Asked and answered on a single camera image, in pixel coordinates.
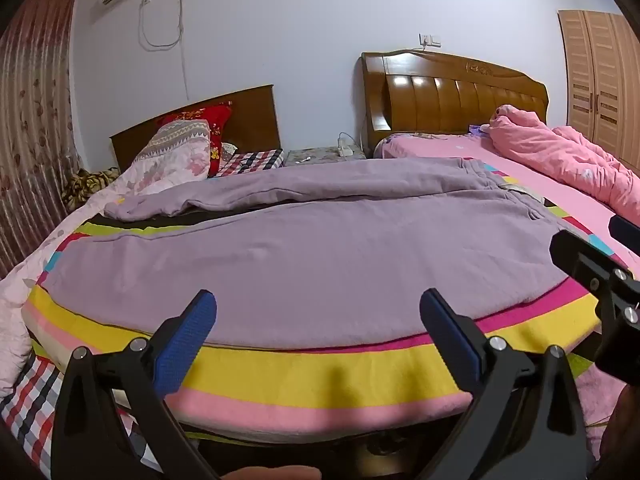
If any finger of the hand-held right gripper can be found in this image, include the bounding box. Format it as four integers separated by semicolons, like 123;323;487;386
609;214;640;257
549;230;640;330

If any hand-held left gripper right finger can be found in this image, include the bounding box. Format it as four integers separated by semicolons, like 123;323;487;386
419;288;590;480

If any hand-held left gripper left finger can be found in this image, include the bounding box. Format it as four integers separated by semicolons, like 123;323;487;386
50;289;219;480

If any person's right forearm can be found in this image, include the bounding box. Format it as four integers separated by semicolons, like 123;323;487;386
597;387;640;480

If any person's left hand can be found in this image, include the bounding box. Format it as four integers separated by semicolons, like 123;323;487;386
224;465;322;480

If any pink fleece comforter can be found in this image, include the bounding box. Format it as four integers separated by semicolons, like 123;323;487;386
487;104;640;221

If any rainbow striped blanket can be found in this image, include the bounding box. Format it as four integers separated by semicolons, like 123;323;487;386
21;160;633;445

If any light wooden wardrobe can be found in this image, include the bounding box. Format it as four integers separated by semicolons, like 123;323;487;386
557;9;640;177

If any pink floral quilt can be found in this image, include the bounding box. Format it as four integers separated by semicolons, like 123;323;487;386
0;136;211;401

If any leopard print cloth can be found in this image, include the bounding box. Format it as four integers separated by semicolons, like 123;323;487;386
62;167;121;211

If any pink bed sheet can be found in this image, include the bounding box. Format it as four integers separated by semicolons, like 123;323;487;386
374;132;640;281

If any checkered bed sheet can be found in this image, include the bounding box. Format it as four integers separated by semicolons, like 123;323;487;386
0;149;286;480

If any grey zigzag patterned pillow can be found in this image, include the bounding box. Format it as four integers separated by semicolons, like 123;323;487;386
141;120;212;161

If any red embroidered pillow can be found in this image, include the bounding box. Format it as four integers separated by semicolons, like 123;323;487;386
156;101;234;178

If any floral covered nightstand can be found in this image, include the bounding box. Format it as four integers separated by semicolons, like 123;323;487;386
284;145;367;168

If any padded brown wooden headboard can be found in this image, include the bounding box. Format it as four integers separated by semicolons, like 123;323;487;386
361;50;550;158

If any dark wooden headboard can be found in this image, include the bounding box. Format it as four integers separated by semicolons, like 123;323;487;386
109;84;281;173

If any striped floral curtain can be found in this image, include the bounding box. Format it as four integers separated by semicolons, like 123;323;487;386
0;0;85;281

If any white air conditioner cable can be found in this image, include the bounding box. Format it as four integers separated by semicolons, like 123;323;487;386
138;0;191;101

